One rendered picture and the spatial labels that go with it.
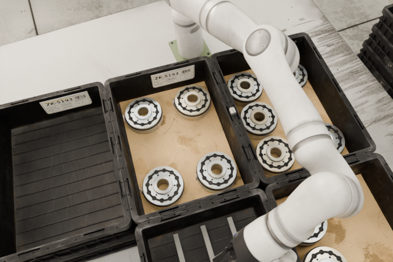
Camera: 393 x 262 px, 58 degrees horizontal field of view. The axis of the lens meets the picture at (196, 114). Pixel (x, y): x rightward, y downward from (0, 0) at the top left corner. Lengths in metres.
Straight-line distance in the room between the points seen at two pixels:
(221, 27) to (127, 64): 0.54
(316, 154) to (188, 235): 0.41
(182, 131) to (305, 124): 0.45
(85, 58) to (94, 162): 0.49
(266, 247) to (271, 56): 0.34
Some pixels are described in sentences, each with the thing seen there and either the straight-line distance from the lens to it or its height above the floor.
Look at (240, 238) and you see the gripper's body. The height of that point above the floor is 1.04.
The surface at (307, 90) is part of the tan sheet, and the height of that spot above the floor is 0.83.
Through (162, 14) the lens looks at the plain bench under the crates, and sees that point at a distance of 1.45.
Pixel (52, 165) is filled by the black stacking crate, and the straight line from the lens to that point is 1.03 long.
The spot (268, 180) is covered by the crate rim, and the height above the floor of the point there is 0.93.
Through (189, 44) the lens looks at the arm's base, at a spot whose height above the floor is 0.80.
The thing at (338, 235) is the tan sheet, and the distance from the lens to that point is 0.96.
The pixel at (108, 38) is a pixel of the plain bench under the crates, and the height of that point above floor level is 0.70.
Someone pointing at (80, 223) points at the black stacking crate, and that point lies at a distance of 0.95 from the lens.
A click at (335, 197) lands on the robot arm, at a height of 1.20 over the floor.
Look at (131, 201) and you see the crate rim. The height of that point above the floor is 0.93.
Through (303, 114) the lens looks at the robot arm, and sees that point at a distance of 0.64.
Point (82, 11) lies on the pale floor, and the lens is 2.59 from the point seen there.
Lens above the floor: 1.71
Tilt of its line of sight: 60 degrees down
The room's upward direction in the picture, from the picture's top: 1 degrees counter-clockwise
